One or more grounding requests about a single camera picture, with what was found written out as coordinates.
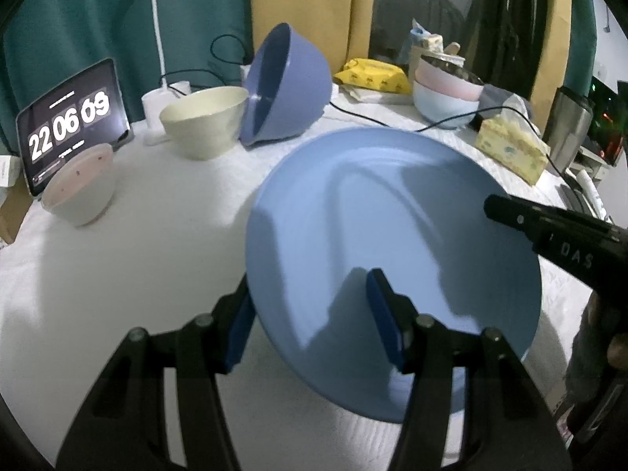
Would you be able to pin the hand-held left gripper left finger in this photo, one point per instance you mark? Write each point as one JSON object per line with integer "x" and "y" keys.
{"x": 240, "y": 333}

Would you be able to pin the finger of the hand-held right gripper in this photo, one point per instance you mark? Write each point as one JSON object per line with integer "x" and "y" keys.
{"x": 510, "y": 213}

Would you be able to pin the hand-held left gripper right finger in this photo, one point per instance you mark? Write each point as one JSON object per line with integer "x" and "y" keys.
{"x": 385, "y": 319}

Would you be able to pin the blue plate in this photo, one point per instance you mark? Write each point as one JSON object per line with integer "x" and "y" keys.
{"x": 392, "y": 206}

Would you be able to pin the cream bowl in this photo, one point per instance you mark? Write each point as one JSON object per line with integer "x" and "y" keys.
{"x": 206, "y": 127}

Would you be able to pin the pink spotted white bowl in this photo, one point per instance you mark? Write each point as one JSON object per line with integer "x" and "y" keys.
{"x": 81, "y": 191}

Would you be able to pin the dark blue bowl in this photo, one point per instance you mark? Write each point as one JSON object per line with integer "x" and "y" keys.
{"x": 299, "y": 83}

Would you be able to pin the person's right hand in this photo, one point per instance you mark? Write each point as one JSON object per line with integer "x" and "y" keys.
{"x": 618, "y": 351}

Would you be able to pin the yellow tissue box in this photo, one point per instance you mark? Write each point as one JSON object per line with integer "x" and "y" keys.
{"x": 510, "y": 152}

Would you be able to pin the steel tumbler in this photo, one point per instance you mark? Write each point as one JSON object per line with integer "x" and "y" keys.
{"x": 569, "y": 127}

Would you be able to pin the grey cloth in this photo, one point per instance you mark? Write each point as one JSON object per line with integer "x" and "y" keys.
{"x": 500, "y": 98}

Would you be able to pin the white tablecloth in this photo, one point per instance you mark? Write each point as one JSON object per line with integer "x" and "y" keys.
{"x": 147, "y": 255}

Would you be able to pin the light blue bowl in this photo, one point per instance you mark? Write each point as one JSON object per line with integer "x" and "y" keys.
{"x": 441, "y": 110}

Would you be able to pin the dark screen with lights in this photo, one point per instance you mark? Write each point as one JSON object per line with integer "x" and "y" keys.
{"x": 608, "y": 122}

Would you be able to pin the pink steel-lined bowl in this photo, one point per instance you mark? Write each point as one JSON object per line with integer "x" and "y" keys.
{"x": 451, "y": 83}

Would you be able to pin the flat white packet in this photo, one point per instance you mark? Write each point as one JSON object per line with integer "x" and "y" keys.
{"x": 373, "y": 97}

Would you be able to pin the black hanging garment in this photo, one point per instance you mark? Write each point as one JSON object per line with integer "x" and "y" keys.
{"x": 505, "y": 19}

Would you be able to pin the yellow wet wipes packet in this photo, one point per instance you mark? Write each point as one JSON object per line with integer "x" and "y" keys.
{"x": 373, "y": 74}

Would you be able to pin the blue packet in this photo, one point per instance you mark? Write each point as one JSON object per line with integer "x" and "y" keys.
{"x": 418, "y": 34}

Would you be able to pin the dark chair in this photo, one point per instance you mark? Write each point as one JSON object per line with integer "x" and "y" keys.
{"x": 412, "y": 7}

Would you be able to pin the white desk lamp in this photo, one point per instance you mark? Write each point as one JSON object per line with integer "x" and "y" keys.
{"x": 157, "y": 103}

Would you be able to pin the cardboard box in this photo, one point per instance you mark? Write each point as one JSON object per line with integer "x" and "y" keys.
{"x": 12, "y": 216}

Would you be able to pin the tablet showing clock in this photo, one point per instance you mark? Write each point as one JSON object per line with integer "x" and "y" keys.
{"x": 68, "y": 122}

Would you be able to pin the small white box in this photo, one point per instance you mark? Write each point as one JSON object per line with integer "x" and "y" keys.
{"x": 9, "y": 171}

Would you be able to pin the teal curtain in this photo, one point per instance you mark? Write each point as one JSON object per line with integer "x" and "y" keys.
{"x": 73, "y": 24}

